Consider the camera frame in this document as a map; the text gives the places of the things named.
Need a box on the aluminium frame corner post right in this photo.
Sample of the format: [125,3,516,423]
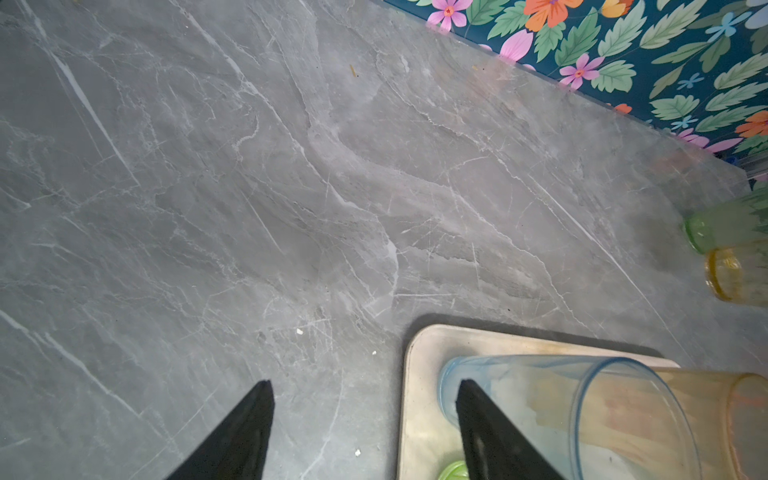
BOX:
[739,150,768,179]

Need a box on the green tall plastic tumbler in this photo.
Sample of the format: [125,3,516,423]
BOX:
[437,460,469,480]

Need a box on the blue tall plastic tumbler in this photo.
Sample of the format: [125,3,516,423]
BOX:
[437,355,702,479]

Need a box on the amber short plastic cup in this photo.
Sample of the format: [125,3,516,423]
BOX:
[705,240,767,307]

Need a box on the yellow tall plastic tumbler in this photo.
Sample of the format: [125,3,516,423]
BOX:
[655,368,767,479]

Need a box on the beige plastic tray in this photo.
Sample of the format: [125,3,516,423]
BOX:
[396,324,679,480]

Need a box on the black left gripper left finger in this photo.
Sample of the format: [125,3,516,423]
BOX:
[168,380,275,480]

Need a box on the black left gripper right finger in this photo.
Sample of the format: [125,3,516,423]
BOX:
[456,379,562,480]

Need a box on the light green short plastic cup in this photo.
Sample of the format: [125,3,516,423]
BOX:
[683,187,767,254]

